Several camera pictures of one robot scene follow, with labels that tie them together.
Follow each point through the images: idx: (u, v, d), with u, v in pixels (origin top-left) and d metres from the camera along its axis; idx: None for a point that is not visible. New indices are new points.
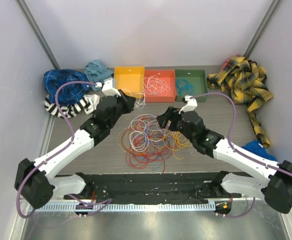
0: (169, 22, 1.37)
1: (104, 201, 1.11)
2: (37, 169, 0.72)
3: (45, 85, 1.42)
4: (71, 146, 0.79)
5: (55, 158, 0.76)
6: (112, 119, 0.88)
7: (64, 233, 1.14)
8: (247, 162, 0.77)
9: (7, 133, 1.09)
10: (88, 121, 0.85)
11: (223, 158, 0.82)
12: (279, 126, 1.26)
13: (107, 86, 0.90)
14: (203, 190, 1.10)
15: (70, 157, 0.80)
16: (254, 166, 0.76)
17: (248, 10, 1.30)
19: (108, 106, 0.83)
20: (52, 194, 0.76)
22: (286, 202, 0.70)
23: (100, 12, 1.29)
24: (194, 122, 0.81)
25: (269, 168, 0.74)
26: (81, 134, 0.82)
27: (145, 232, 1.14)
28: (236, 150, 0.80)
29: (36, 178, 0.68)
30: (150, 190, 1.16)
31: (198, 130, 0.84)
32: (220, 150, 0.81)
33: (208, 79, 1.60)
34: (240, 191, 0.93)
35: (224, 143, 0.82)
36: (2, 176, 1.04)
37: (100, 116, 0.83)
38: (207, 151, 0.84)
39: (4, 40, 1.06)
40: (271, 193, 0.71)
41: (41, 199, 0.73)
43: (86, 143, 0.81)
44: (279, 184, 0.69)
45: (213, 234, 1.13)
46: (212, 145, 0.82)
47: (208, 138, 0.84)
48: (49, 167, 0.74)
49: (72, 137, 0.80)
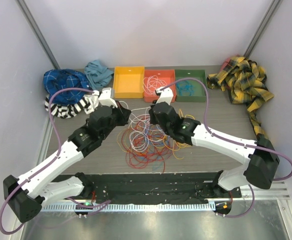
0: (169, 22, 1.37)
1: (104, 202, 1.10)
2: (20, 188, 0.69)
3: (45, 85, 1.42)
4: (56, 162, 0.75)
5: (39, 175, 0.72)
6: (105, 129, 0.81)
7: (64, 233, 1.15)
8: (226, 146, 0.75)
9: (8, 133, 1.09)
10: (78, 131, 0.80)
11: (202, 144, 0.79)
12: (279, 126, 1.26)
13: (105, 95, 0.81)
14: (203, 190, 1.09)
15: (56, 172, 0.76)
16: (233, 148, 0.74)
17: (248, 10, 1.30)
19: (102, 116, 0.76)
20: (40, 208, 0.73)
22: (267, 178, 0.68)
23: (100, 12, 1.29)
24: (166, 112, 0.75)
25: (248, 147, 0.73)
26: (68, 147, 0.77)
27: (146, 232, 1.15)
28: (213, 134, 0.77)
29: (19, 198, 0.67)
30: (150, 190, 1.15)
31: (172, 120, 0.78)
32: (198, 136, 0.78)
33: (208, 79, 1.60)
34: (235, 183, 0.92)
35: (201, 128, 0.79)
36: (2, 176, 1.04)
37: (92, 125, 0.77)
38: (185, 140, 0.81)
39: (4, 39, 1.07)
40: (252, 172, 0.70)
41: (29, 213, 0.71)
43: (72, 157, 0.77)
44: (258, 161, 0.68)
45: (213, 234, 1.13)
46: (189, 132, 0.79)
47: (185, 126, 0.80)
48: (31, 186, 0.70)
49: (58, 151, 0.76)
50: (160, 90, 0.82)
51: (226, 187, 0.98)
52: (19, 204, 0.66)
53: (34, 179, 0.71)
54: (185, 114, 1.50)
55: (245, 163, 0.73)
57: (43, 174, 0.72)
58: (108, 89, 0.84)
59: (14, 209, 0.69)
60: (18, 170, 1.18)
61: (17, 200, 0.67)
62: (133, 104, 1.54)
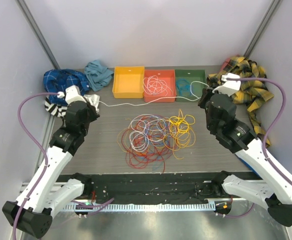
0: (169, 22, 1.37)
1: (105, 202, 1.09)
2: (23, 208, 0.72)
3: (45, 85, 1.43)
4: (48, 170, 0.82)
5: (36, 189, 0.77)
6: (84, 124, 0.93)
7: (64, 233, 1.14)
8: (277, 178, 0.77)
9: (7, 133, 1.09)
10: (57, 132, 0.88)
11: (249, 159, 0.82)
12: (279, 126, 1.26)
13: (71, 93, 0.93)
14: (203, 190, 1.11)
15: (50, 180, 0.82)
16: (283, 184, 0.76)
17: (248, 10, 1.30)
19: (79, 110, 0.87)
20: (51, 218, 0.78)
22: None
23: (100, 12, 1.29)
24: (226, 109, 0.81)
25: None
26: (55, 154, 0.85)
27: (146, 232, 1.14)
28: (267, 159, 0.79)
29: (26, 217, 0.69)
30: (150, 190, 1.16)
31: (227, 120, 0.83)
32: (251, 153, 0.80)
33: (208, 79, 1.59)
34: (240, 194, 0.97)
35: (256, 145, 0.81)
36: (2, 176, 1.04)
37: (72, 122, 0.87)
38: (232, 146, 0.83)
39: (4, 40, 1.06)
40: (284, 211, 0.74)
41: (42, 228, 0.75)
43: (61, 160, 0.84)
44: None
45: (212, 235, 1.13)
46: (240, 140, 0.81)
47: (239, 133, 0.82)
48: (34, 200, 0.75)
49: (46, 160, 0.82)
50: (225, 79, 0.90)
51: (227, 191, 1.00)
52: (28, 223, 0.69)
53: (33, 194, 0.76)
54: (185, 113, 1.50)
55: (283, 200, 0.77)
57: (41, 186, 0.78)
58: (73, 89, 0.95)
59: (26, 231, 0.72)
60: (19, 171, 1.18)
61: (25, 219, 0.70)
62: (133, 104, 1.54)
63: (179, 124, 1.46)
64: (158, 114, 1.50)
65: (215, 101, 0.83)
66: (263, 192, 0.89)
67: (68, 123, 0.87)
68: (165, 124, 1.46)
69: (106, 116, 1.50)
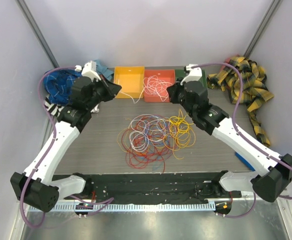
0: (169, 22, 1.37)
1: (105, 201, 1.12)
2: (31, 179, 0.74)
3: (45, 85, 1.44)
4: (55, 143, 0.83)
5: (45, 161, 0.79)
6: (90, 101, 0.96)
7: (64, 233, 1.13)
8: (250, 150, 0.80)
9: (7, 133, 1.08)
10: (64, 109, 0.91)
11: (223, 137, 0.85)
12: (280, 125, 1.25)
13: (86, 68, 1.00)
14: (203, 190, 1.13)
15: (58, 154, 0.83)
16: (255, 154, 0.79)
17: (248, 10, 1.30)
19: (83, 86, 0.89)
20: (57, 194, 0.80)
22: (274, 192, 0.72)
23: (100, 12, 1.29)
24: (198, 93, 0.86)
25: (270, 159, 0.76)
26: (62, 129, 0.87)
27: (145, 232, 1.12)
28: (239, 133, 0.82)
29: (34, 187, 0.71)
30: (150, 190, 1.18)
31: (200, 103, 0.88)
32: (223, 130, 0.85)
33: (208, 79, 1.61)
34: (237, 187, 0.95)
35: (228, 123, 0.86)
36: (1, 176, 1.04)
37: (78, 98, 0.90)
38: (206, 127, 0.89)
39: (4, 39, 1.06)
40: (262, 182, 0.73)
41: (49, 201, 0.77)
43: (68, 136, 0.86)
44: (275, 176, 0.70)
45: (213, 234, 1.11)
46: (214, 121, 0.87)
47: (211, 114, 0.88)
48: (42, 171, 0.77)
49: (54, 134, 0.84)
50: (191, 68, 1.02)
51: (226, 189, 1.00)
52: (37, 193, 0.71)
53: (42, 166, 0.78)
54: (185, 113, 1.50)
55: (260, 172, 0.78)
57: (48, 159, 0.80)
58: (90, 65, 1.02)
59: (33, 202, 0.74)
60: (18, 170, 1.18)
61: (33, 190, 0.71)
62: (133, 104, 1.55)
63: (179, 125, 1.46)
64: (158, 114, 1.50)
65: (188, 86, 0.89)
66: (250, 176, 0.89)
67: (74, 100, 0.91)
68: (165, 124, 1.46)
69: (106, 116, 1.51)
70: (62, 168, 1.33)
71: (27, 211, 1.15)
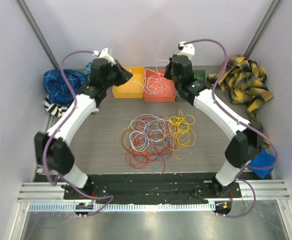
0: (169, 22, 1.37)
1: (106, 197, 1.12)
2: (53, 137, 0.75)
3: (45, 85, 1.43)
4: (76, 111, 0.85)
5: (66, 124, 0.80)
6: (106, 80, 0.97)
7: (64, 233, 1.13)
8: (223, 117, 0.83)
9: (7, 133, 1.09)
10: (84, 86, 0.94)
11: (202, 106, 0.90)
12: (280, 125, 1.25)
13: (103, 52, 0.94)
14: (203, 190, 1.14)
15: (77, 121, 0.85)
16: (227, 120, 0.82)
17: (248, 10, 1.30)
19: (102, 65, 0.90)
20: (72, 159, 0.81)
22: (242, 156, 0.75)
23: (100, 12, 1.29)
24: (183, 64, 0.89)
25: (240, 124, 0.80)
26: (82, 100, 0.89)
27: (145, 232, 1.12)
28: (215, 102, 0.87)
29: (57, 144, 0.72)
30: (150, 190, 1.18)
31: (185, 74, 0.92)
32: (202, 98, 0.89)
33: (208, 79, 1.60)
34: (227, 175, 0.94)
35: (207, 93, 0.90)
36: (1, 175, 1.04)
37: (95, 77, 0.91)
38: (189, 97, 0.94)
39: (4, 40, 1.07)
40: (232, 146, 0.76)
41: (66, 165, 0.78)
43: (88, 106, 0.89)
44: (242, 138, 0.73)
45: (213, 234, 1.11)
46: (195, 92, 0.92)
47: (194, 85, 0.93)
48: (64, 132, 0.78)
49: (75, 103, 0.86)
50: (184, 45, 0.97)
51: (222, 183, 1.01)
52: (58, 150, 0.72)
53: (63, 128, 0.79)
54: (185, 113, 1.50)
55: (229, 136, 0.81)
57: (69, 123, 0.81)
58: (107, 49, 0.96)
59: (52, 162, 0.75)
60: (18, 170, 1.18)
61: (55, 147, 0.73)
62: (133, 105, 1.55)
63: (179, 125, 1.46)
64: (158, 114, 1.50)
65: (175, 58, 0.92)
66: None
67: (93, 77, 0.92)
68: (165, 124, 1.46)
69: (106, 116, 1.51)
70: None
71: (27, 210, 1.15)
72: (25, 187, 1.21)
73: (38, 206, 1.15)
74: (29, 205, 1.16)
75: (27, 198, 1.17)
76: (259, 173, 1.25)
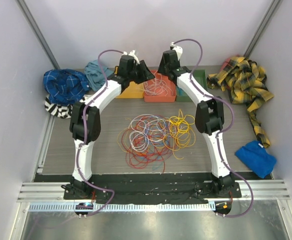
0: (169, 22, 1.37)
1: (107, 189, 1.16)
2: (88, 107, 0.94)
3: (45, 85, 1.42)
4: (107, 90, 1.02)
5: (99, 98, 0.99)
6: (132, 73, 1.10)
7: (64, 233, 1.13)
8: (194, 91, 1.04)
9: (7, 133, 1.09)
10: (113, 75, 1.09)
11: (181, 84, 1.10)
12: (280, 125, 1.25)
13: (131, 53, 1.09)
14: (203, 190, 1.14)
15: (107, 98, 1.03)
16: (196, 94, 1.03)
17: (248, 10, 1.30)
19: (130, 59, 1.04)
20: (99, 130, 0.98)
22: (204, 120, 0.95)
23: (100, 12, 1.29)
24: (169, 53, 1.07)
25: (205, 97, 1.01)
26: (112, 83, 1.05)
27: (145, 232, 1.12)
28: (191, 81, 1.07)
29: (92, 111, 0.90)
30: (150, 190, 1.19)
31: (171, 61, 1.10)
32: (182, 78, 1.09)
33: (208, 79, 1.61)
34: (215, 160, 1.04)
35: (186, 75, 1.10)
36: (2, 175, 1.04)
37: (123, 68, 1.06)
38: (174, 79, 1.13)
39: (4, 40, 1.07)
40: (198, 112, 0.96)
41: (94, 133, 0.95)
43: (116, 89, 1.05)
44: (203, 106, 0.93)
45: (213, 234, 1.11)
46: (178, 74, 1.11)
47: (179, 69, 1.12)
48: (97, 103, 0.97)
49: (106, 84, 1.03)
50: (174, 45, 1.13)
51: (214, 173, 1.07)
52: (92, 117, 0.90)
53: (97, 100, 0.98)
54: (185, 114, 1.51)
55: None
57: (102, 98, 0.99)
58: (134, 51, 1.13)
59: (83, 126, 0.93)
60: (18, 170, 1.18)
61: (90, 113, 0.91)
62: (133, 105, 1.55)
63: (179, 124, 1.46)
64: (158, 114, 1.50)
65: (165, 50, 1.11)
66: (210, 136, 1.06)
67: (120, 69, 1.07)
68: (165, 124, 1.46)
69: (106, 116, 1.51)
70: (62, 168, 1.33)
71: (27, 210, 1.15)
72: (25, 187, 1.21)
73: (38, 206, 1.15)
74: (29, 205, 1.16)
75: (27, 198, 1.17)
76: (259, 173, 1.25)
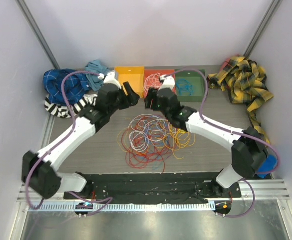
0: (169, 22, 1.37)
1: (105, 200, 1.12)
2: (42, 160, 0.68)
3: (45, 85, 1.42)
4: (73, 135, 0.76)
5: (59, 148, 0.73)
6: (112, 106, 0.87)
7: (64, 233, 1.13)
8: (216, 133, 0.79)
9: (7, 133, 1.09)
10: (87, 109, 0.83)
11: (196, 130, 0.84)
12: (280, 125, 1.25)
13: (110, 76, 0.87)
14: (203, 190, 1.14)
15: (72, 146, 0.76)
16: (221, 134, 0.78)
17: (248, 10, 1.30)
19: (110, 91, 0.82)
20: (60, 184, 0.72)
22: (249, 165, 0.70)
23: (100, 12, 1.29)
24: (168, 97, 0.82)
25: (234, 134, 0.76)
26: (82, 122, 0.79)
27: (145, 232, 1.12)
28: (206, 121, 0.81)
29: (43, 169, 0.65)
30: (150, 190, 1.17)
31: (172, 106, 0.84)
32: (192, 122, 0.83)
33: (208, 79, 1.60)
34: (227, 179, 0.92)
35: (195, 116, 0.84)
36: (1, 175, 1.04)
37: (102, 102, 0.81)
38: (181, 125, 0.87)
39: (5, 39, 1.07)
40: (236, 159, 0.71)
41: (50, 190, 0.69)
43: (87, 131, 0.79)
44: (241, 147, 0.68)
45: (212, 235, 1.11)
46: (185, 119, 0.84)
47: (183, 113, 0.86)
48: (54, 157, 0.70)
49: (73, 126, 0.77)
50: (165, 78, 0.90)
51: (223, 185, 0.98)
52: (44, 177, 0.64)
53: (55, 151, 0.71)
54: None
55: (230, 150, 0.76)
57: (63, 147, 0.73)
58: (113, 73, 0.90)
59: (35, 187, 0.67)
60: (18, 170, 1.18)
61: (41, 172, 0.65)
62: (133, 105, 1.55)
63: None
64: (158, 114, 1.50)
65: (159, 93, 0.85)
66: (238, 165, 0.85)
67: (97, 102, 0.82)
68: (165, 124, 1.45)
69: None
70: (63, 168, 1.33)
71: (27, 211, 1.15)
72: (25, 187, 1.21)
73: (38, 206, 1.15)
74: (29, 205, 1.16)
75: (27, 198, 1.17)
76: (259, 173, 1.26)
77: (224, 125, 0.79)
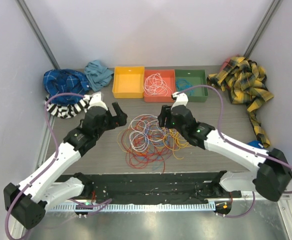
0: (169, 22, 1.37)
1: (104, 202, 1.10)
2: (23, 194, 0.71)
3: (45, 85, 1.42)
4: (55, 163, 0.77)
5: (40, 179, 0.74)
6: (99, 129, 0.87)
7: (64, 233, 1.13)
8: (239, 153, 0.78)
9: (7, 133, 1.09)
10: (73, 132, 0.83)
11: (214, 148, 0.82)
12: (280, 125, 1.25)
13: (97, 98, 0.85)
14: (203, 191, 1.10)
15: (55, 174, 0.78)
16: (244, 155, 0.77)
17: (247, 10, 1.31)
19: (97, 115, 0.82)
20: (44, 212, 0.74)
22: (276, 189, 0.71)
23: (100, 12, 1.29)
24: (183, 114, 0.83)
25: (258, 156, 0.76)
26: (65, 149, 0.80)
27: (146, 232, 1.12)
28: (226, 140, 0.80)
29: (23, 203, 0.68)
30: (150, 190, 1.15)
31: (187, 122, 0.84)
32: (211, 141, 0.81)
33: (208, 79, 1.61)
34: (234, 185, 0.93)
35: (214, 133, 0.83)
36: (1, 175, 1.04)
37: (88, 125, 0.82)
38: (198, 143, 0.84)
39: (4, 40, 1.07)
40: (261, 182, 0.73)
41: (34, 219, 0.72)
43: (70, 157, 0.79)
44: (267, 171, 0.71)
45: (212, 234, 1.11)
46: (203, 136, 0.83)
47: (199, 130, 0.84)
48: (35, 189, 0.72)
49: (56, 153, 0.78)
50: (177, 95, 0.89)
51: (226, 189, 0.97)
52: (23, 209, 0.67)
53: (36, 183, 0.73)
54: None
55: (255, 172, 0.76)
57: (44, 177, 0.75)
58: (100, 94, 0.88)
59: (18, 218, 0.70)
60: (18, 170, 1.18)
61: (21, 205, 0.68)
62: (133, 105, 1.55)
63: None
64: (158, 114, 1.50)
65: (173, 110, 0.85)
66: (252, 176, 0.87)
67: (84, 125, 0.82)
68: None
69: None
70: None
71: None
72: None
73: None
74: None
75: None
76: None
77: (247, 145, 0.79)
